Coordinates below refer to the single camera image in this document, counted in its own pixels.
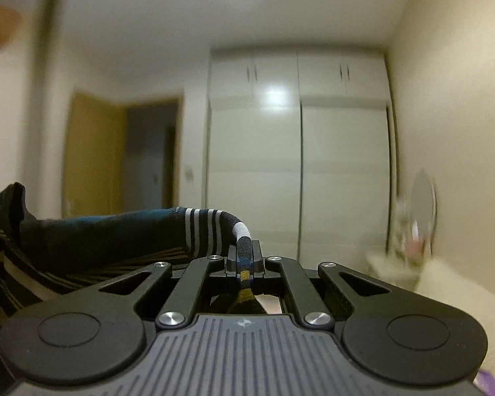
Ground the dark striped knit sweater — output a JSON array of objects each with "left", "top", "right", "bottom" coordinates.
[{"left": 0, "top": 181, "right": 263, "bottom": 364}]

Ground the wooden door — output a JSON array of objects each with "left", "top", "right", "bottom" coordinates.
[{"left": 62, "top": 92, "right": 127, "bottom": 217}]

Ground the white bedside table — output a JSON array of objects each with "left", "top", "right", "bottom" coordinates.
[{"left": 366, "top": 251, "right": 424, "bottom": 291}]

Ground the white wardrobe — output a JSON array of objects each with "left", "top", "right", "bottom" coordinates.
[{"left": 206, "top": 48, "right": 395, "bottom": 271}]

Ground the white long pillow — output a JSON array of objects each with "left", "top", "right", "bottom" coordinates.
[{"left": 415, "top": 259, "right": 495, "bottom": 377}]

